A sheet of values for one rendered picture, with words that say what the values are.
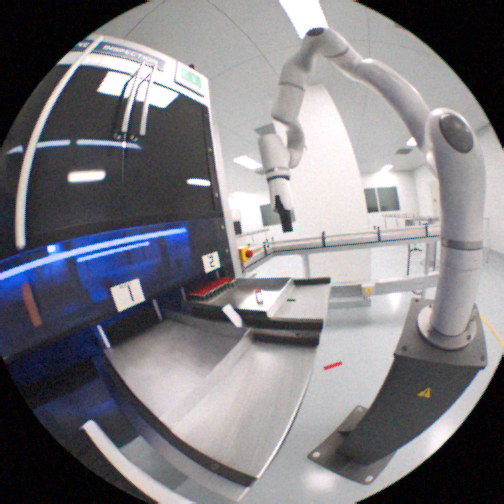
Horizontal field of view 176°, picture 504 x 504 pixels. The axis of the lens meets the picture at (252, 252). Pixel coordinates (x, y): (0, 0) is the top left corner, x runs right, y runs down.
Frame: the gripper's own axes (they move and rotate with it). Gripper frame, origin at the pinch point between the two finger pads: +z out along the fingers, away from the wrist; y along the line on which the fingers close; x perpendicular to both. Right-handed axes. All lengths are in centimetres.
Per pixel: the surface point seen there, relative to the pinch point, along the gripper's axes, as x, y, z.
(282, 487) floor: 11, 57, 110
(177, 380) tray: -9, 45, 22
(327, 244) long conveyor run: 7, -82, 20
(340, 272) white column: 16, -143, 64
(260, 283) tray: -16.0, -5.4, 21.3
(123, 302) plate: -28, 43, 10
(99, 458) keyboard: -9, 73, 28
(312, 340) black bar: 10.6, 27.7, 21.0
